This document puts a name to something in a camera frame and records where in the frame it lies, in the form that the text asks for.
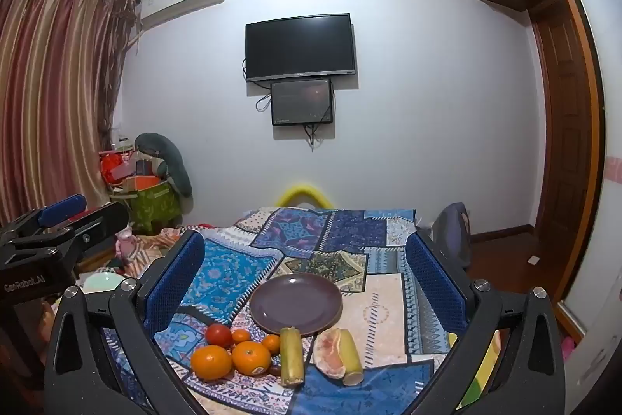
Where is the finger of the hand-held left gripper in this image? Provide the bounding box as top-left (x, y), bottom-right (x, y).
top-left (49, 204), bottom-right (131, 258)
top-left (0, 194), bottom-right (88, 247)

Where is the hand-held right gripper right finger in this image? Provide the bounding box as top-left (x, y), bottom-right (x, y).
top-left (405, 230), bottom-right (568, 415)

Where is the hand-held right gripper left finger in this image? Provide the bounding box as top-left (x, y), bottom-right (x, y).
top-left (44, 230), bottom-right (207, 415)

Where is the red tomato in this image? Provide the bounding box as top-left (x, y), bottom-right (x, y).
top-left (205, 324), bottom-right (234, 348)

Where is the large stickered orange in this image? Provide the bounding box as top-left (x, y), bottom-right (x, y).
top-left (231, 340), bottom-right (272, 376)

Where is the yellow sugarcane piece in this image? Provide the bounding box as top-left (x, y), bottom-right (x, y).
top-left (279, 326), bottom-right (306, 387)
top-left (337, 328), bottom-right (364, 386)

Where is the peeled pomelo piece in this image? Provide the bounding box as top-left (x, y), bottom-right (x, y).
top-left (312, 328), bottom-right (347, 379)

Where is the pink plush toy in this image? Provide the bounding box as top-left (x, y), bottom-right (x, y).
top-left (115, 224), bottom-right (140, 261)

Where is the red box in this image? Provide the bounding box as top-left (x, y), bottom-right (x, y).
top-left (99, 149), bottom-right (138, 185)

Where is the blue-grey chair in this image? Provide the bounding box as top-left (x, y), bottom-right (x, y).
top-left (430, 202), bottom-right (473, 271)

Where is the orange box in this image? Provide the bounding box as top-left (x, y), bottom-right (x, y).
top-left (127, 174), bottom-right (162, 191)

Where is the patchwork printed blanket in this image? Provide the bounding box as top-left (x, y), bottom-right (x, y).
top-left (102, 206), bottom-right (501, 415)

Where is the light green bowl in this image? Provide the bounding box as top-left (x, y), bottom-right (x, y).
top-left (82, 272), bottom-right (128, 295)

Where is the striped curtain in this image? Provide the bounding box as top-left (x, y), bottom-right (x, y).
top-left (0, 0), bottom-right (143, 228)

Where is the yellow fleece blanket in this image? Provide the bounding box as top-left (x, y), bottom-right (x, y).
top-left (447, 330), bottom-right (502, 411)

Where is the wooden door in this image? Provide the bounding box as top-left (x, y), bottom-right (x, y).
top-left (527, 0), bottom-right (606, 301)

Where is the white wardrobe sliding door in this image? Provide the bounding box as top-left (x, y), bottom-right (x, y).
top-left (547, 0), bottom-right (622, 396)

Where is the yellow foam ring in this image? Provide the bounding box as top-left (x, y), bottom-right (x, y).
top-left (275, 184), bottom-right (337, 208)

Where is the small black wall monitor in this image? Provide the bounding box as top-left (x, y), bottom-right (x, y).
top-left (270, 77), bottom-right (334, 127)

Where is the black wall television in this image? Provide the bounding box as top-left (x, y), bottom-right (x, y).
top-left (245, 13), bottom-right (358, 83)

